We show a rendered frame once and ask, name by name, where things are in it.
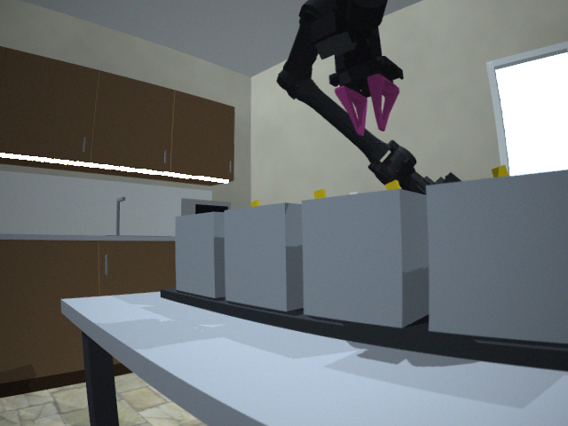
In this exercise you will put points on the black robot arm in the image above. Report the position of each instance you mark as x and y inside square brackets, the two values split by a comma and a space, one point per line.
[352, 45]

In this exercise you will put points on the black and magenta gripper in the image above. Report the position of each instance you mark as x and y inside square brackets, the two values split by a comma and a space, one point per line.
[379, 83]

